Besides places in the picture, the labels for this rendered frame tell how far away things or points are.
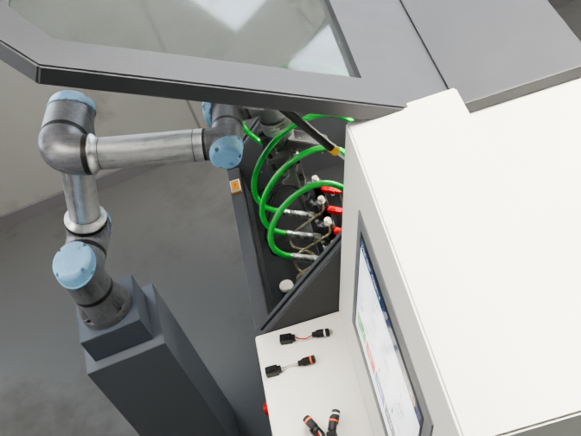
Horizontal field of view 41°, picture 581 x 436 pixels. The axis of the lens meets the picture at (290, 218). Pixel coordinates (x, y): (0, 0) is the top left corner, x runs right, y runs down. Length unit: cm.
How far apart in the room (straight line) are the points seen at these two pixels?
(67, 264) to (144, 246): 160
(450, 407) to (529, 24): 92
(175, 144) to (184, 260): 182
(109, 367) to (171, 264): 133
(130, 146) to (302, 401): 70
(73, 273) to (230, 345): 122
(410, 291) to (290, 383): 70
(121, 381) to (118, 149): 83
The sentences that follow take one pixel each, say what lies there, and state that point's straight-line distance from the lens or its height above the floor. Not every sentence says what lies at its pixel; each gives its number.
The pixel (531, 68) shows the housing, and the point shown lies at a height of 150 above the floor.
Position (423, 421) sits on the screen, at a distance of 128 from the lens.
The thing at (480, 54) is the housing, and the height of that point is 150.
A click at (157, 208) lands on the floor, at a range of 388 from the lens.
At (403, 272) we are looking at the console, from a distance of 126.
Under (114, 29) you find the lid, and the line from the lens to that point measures 154.
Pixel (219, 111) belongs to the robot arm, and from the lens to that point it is 186.
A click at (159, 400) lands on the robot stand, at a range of 251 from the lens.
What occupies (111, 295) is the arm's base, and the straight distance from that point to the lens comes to 223.
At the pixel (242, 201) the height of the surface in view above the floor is 95.
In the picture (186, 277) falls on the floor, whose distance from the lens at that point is 352.
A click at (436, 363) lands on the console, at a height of 155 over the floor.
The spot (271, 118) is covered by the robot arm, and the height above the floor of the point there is 136.
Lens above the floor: 254
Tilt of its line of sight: 46 degrees down
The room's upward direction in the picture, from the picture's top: 21 degrees counter-clockwise
